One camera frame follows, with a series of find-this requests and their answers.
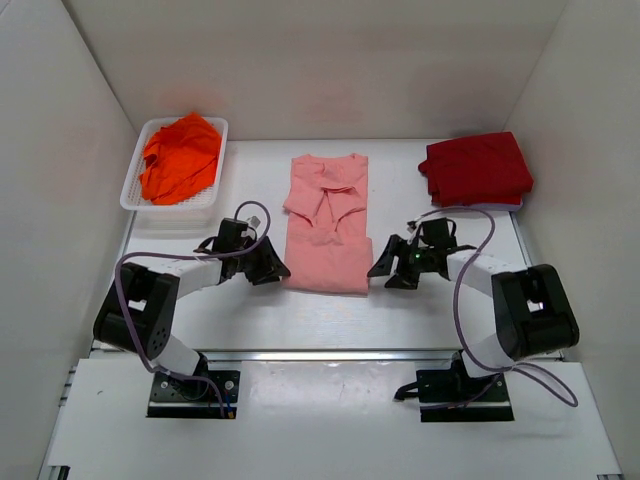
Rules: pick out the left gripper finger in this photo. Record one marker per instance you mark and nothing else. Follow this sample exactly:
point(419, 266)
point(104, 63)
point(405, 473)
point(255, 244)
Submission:
point(266, 275)
point(268, 261)

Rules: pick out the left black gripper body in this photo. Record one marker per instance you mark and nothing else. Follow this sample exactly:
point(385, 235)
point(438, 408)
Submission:
point(244, 261)

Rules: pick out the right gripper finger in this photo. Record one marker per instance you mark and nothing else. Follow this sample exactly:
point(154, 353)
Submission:
point(403, 279)
point(382, 267)

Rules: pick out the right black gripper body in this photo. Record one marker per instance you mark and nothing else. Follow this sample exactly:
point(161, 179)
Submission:
point(414, 259)

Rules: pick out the pink polo shirt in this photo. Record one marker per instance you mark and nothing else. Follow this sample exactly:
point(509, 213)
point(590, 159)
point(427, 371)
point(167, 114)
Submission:
point(327, 247)

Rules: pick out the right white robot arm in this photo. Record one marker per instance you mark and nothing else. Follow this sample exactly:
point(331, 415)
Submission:
point(532, 312)

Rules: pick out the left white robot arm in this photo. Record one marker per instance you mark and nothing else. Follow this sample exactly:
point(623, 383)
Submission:
point(138, 312)

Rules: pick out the white plastic basket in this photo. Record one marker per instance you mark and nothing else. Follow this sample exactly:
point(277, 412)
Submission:
point(196, 209)

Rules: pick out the white tray under red shirt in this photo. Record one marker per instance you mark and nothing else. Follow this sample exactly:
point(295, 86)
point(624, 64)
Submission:
point(505, 207)

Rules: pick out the orange t shirt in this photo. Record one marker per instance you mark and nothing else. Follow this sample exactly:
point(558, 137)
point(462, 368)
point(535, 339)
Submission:
point(181, 160)

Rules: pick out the folded red t shirt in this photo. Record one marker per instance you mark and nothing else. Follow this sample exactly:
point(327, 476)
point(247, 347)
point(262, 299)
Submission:
point(480, 169)

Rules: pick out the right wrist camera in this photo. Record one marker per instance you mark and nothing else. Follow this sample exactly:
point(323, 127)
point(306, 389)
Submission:
point(414, 228)

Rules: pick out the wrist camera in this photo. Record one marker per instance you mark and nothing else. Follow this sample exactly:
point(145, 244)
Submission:
point(254, 222)
point(414, 228)

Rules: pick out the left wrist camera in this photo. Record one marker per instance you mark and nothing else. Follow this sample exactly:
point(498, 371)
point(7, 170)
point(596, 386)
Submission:
point(254, 222)

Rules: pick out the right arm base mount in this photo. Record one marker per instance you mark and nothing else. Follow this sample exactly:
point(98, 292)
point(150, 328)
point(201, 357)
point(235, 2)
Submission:
point(452, 396)

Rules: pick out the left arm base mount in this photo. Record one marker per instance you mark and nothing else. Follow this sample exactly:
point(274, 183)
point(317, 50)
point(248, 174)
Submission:
point(170, 398)

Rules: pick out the aluminium table rail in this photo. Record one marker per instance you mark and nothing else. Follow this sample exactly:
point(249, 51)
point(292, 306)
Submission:
point(325, 355)

